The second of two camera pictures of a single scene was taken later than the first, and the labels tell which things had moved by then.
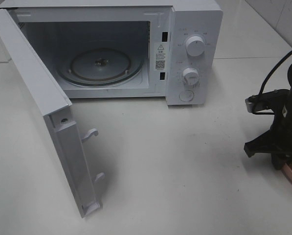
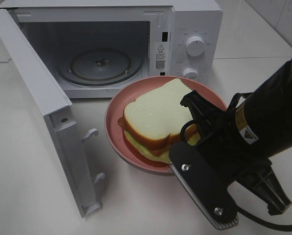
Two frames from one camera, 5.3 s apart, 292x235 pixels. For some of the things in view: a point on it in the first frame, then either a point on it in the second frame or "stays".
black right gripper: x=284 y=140 -> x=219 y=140
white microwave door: x=67 y=139 stays
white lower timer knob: x=190 y=76 stays
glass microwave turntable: x=100 y=67 stays
